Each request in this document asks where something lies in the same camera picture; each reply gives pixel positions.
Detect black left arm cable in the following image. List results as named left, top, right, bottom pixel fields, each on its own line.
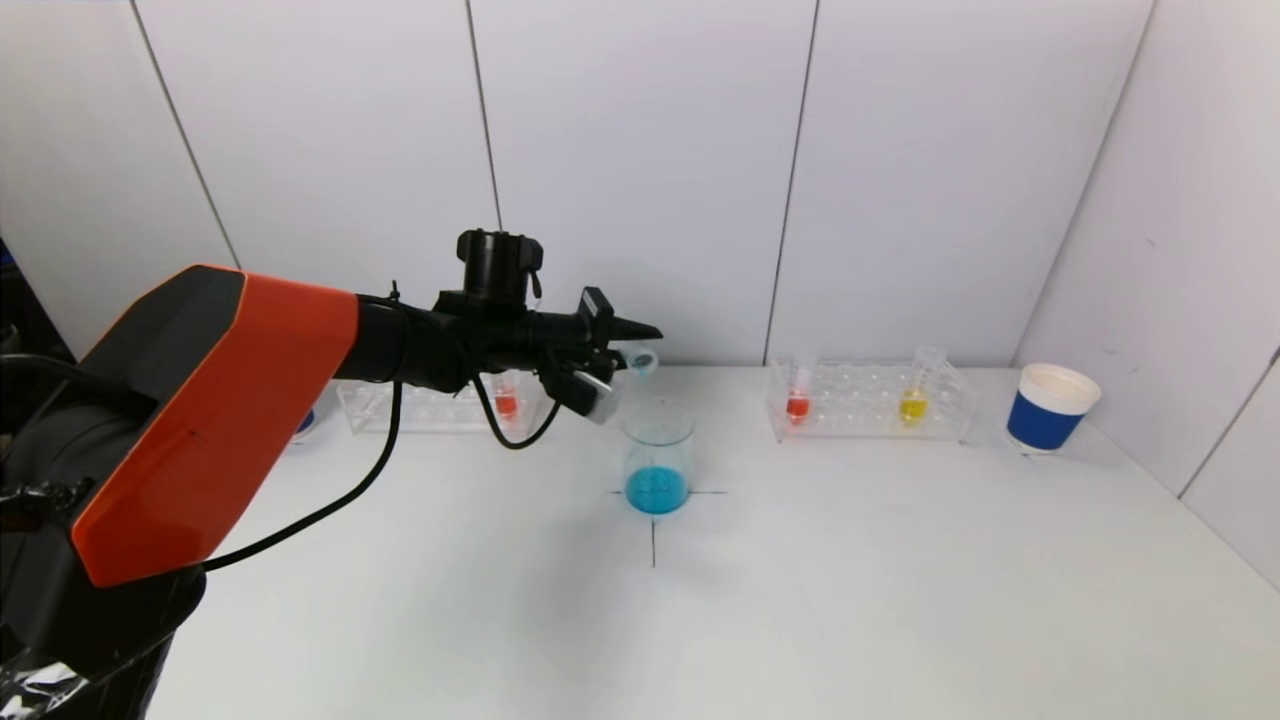
left=200, top=375, right=561, bottom=573

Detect test tube with yellow pigment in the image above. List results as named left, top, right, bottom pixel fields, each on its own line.
left=897, top=346, right=945, bottom=428

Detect clear glass beaker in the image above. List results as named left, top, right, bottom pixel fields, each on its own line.
left=620, top=399, right=696, bottom=516

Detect blue pigment test tube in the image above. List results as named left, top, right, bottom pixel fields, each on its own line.
left=612, top=340, right=661, bottom=379

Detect clear acrylic test tube rack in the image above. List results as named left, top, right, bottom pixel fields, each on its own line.
left=765, top=360, right=978, bottom=444
left=338, top=372, right=541, bottom=437

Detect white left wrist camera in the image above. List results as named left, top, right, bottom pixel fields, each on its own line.
left=560, top=370, right=619, bottom=424

